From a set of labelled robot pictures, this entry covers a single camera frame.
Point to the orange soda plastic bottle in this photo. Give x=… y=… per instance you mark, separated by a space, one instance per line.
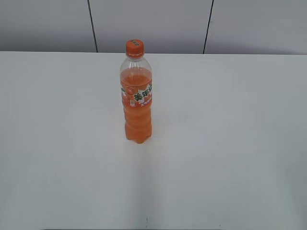
x=136 y=93

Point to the orange bottle cap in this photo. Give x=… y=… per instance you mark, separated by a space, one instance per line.
x=135 y=48

